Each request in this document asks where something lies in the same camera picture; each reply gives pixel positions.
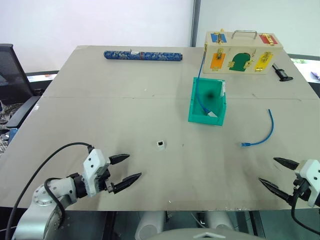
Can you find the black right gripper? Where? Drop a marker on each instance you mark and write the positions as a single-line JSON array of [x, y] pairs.
[[302, 190]]

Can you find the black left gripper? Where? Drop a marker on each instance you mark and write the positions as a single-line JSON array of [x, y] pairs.
[[103, 185]]

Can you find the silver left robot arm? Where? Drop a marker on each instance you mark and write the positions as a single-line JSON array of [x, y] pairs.
[[37, 200]]

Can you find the small white cube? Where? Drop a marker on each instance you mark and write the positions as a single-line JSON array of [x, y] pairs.
[[161, 146]]

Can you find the white rounded robot leg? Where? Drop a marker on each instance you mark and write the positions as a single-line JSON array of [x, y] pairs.
[[220, 221], [150, 225]]

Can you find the white card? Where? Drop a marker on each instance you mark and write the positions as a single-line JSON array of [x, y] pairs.
[[212, 114]]

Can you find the green plastic bin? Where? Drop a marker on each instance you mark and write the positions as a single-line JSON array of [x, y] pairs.
[[205, 120]]

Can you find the grey robot torso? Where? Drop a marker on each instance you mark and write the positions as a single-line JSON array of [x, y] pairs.
[[205, 235]]

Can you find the white side desk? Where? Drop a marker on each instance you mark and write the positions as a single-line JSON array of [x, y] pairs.
[[306, 68]]

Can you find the blue patterned rolled scroll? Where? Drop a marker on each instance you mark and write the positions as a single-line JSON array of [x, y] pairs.
[[142, 55]]

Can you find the patterned fabric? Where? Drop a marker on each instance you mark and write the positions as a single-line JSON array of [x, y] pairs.
[[3, 117]]

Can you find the wooden lock box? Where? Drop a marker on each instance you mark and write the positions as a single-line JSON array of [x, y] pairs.
[[240, 47]]

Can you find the black office chair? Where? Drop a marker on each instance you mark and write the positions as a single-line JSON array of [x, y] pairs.
[[12, 75]]

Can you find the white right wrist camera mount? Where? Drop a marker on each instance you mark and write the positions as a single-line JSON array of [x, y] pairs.
[[311, 175]]

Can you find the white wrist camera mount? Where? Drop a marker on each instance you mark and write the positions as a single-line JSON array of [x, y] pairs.
[[93, 167], [311, 175]]

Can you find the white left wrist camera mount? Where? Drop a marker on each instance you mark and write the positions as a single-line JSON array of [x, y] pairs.
[[93, 167]]

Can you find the grey window frame post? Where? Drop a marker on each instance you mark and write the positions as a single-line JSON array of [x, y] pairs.
[[195, 22]]

